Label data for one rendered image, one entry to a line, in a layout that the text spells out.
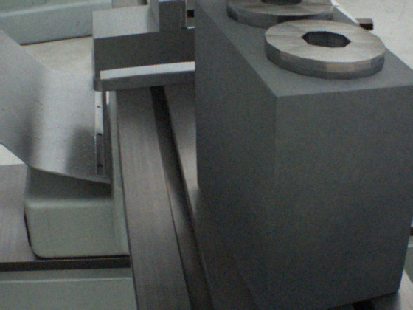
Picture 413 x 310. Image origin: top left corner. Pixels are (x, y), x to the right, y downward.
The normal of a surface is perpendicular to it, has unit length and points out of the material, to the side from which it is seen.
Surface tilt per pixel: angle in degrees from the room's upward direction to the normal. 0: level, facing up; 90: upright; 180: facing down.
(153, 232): 0
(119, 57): 90
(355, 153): 90
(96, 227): 90
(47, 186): 0
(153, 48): 90
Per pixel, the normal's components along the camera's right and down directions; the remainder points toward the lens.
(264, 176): -0.97, 0.13
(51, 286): 0.14, 0.48
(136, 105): -0.01, -0.88
